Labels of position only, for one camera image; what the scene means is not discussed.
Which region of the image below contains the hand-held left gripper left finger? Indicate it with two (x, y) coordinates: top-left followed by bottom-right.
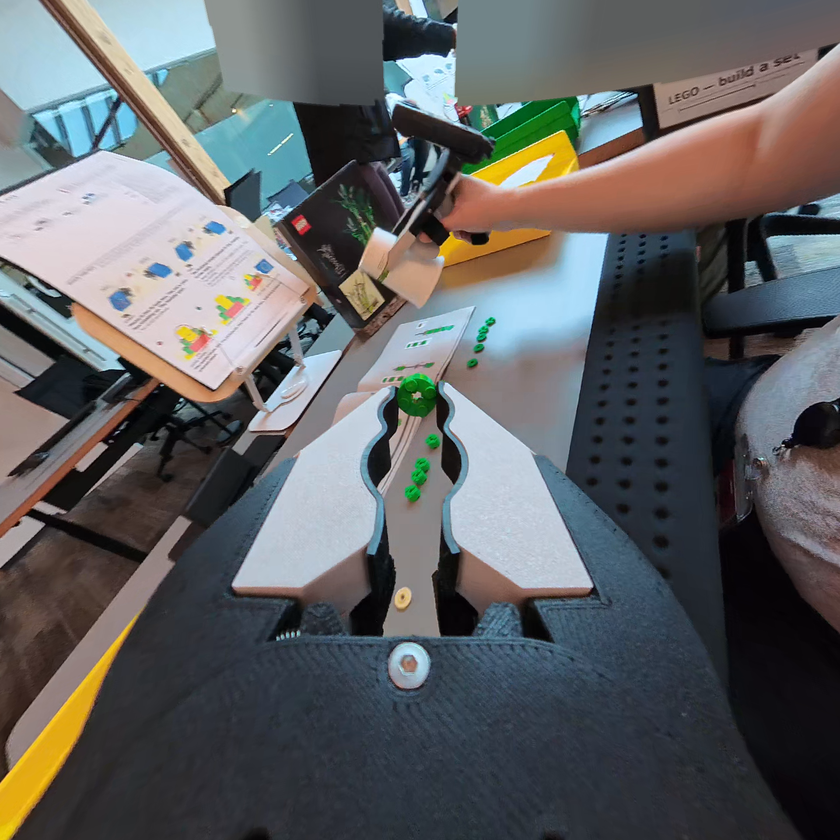
(231, 387), (398, 636)

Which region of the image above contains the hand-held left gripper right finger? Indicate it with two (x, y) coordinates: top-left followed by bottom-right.
(432, 382), (595, 636)

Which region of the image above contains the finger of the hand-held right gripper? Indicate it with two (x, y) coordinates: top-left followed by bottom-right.
(357, 226), (401, 284)
(387, 252), (447, 309)

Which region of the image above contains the person's right forearm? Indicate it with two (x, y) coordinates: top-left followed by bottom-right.
(505, 41), (840, 238)

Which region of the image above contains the grey desk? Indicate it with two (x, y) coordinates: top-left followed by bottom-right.
(7, 230), (611, 769)

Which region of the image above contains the person's right hand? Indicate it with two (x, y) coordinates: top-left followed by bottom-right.
(427, 176), (522, 245)

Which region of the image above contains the black bamboo set box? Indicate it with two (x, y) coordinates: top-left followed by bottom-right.
(274, 159), (409, 339)

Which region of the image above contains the building instruction booklet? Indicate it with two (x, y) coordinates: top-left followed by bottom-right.
(333, 306), (476, 424)

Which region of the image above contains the green plastic bin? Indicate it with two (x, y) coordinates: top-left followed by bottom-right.
(486, 98), (581, 132)
(462, 115), (581, 175)

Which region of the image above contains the yellow plastic bin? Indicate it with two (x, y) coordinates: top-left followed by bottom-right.
(0, 610), (142, 840)
(438, 130), (580, 266)

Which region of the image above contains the black perforated panel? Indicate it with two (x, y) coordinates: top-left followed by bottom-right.
(567, 230), (731, 686)

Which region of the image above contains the printed instruction sheet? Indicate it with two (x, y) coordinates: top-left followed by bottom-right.
(0, 151), (311, 391)

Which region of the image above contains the wooden-edged side table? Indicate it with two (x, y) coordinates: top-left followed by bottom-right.
(0, 377), (161, 539)

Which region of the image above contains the black white marker signboard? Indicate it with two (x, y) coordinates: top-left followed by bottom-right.
(637, 47), (824, 142)

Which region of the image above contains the person's grey printed shirt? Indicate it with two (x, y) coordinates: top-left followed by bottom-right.
(734, 315), (840, 632)

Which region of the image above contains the wooden beam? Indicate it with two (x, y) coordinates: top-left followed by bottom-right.
(39, 0), (231, 206)

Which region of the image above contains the black office chair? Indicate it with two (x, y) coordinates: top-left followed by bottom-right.
(699, 213), (840, 361)

